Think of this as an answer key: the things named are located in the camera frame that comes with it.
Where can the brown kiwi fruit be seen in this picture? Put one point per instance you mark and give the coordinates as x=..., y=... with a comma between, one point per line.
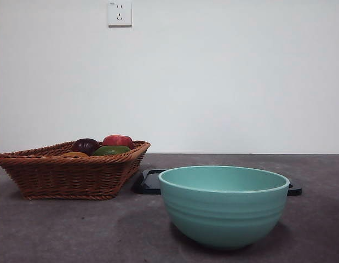
x=74, y=154

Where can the teal bowl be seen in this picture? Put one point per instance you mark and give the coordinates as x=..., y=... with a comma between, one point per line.
x=224, y=213

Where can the red apple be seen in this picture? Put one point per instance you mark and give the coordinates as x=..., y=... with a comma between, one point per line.
x=117, y=140

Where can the dark green tray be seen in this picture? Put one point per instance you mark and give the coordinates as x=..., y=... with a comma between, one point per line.
x=147, y=183

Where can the green fruit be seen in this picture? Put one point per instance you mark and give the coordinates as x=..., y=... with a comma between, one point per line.
x=111, y=150

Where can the dark purple fruit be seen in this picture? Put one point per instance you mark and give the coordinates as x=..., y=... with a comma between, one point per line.
x=84, y=146

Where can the brown wicker basket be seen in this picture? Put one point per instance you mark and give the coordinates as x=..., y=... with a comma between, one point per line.
x=62, y=178

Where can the white wall socket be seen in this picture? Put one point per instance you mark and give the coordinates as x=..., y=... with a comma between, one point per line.
x=120, y=13

